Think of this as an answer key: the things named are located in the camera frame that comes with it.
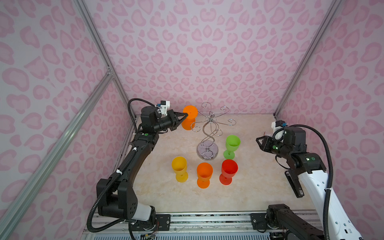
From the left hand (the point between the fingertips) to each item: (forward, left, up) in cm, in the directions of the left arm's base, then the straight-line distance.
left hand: (188, 112), depth 71 cm
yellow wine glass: (-15, +6, -25) cm, 30 cm away
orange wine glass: (-18, -7, -27) cm, 34 cm away
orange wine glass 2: (+3, 0, -11) cm, 11 cm away
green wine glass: (-2, -25, -25) cm, 35 cm away
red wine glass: (-18, -20, -23) cm, 35 cm away
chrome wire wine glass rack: (+1, -11, -34) cm, 36 cm away
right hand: (-10, -34, -8) cm, 36 cm away
